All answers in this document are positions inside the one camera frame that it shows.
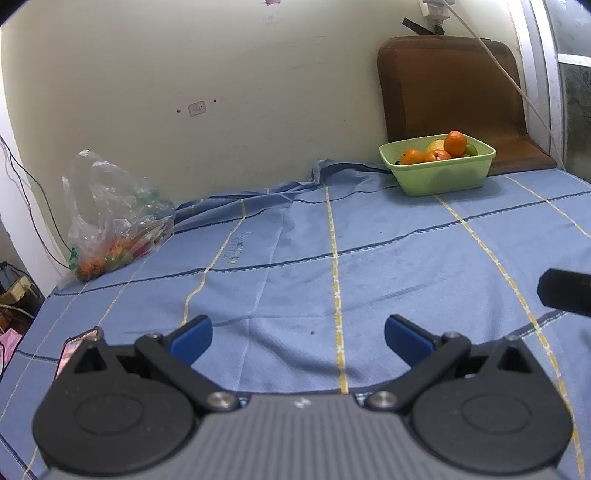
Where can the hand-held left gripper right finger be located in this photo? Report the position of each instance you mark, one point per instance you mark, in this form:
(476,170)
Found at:
(408,339)

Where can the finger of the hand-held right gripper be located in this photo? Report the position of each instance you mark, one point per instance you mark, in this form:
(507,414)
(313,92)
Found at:
(565,290)

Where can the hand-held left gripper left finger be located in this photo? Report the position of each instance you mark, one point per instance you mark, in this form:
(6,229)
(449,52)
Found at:
(191,339)

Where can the green plastic basin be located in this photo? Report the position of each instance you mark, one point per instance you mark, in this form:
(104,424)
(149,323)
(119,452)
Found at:
(438,180)

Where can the green tomato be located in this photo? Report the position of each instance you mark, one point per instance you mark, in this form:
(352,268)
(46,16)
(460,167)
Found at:
(471,149)

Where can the smooth mandarin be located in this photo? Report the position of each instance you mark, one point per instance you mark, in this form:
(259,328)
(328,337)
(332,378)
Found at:
(412,157)

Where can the large orange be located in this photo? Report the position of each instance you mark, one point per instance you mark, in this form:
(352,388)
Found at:
(455,142)

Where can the mandarin with stem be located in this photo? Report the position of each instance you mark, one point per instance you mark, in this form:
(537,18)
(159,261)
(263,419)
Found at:
(437,156)

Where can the large yellow citrus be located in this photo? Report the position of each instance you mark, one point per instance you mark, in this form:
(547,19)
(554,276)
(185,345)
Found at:
(435,145)

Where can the smartphone with red screen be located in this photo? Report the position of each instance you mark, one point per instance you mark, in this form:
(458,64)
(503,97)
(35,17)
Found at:
(69,353)

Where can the blue checked bedsheet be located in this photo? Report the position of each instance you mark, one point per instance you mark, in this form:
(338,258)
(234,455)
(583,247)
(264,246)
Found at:
(277,240)

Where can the clear plastic produce bag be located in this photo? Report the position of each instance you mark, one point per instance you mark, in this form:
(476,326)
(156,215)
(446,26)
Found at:
(111,207)

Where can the cardboard box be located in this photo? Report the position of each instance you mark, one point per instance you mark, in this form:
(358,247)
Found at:
(21,293)

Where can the pink cloth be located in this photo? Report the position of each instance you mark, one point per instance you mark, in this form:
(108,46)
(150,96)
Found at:
(9,346)

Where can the black tape strip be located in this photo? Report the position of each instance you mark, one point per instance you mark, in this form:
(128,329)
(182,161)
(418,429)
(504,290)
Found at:
(418,25)

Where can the white window frame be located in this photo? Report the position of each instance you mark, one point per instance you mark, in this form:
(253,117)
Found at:
(549,69)

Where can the small white wall plate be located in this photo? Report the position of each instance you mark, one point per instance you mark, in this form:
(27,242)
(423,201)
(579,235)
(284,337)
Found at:
(196,109)

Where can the white wall socket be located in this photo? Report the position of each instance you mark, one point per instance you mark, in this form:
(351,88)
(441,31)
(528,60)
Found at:
(433,10)

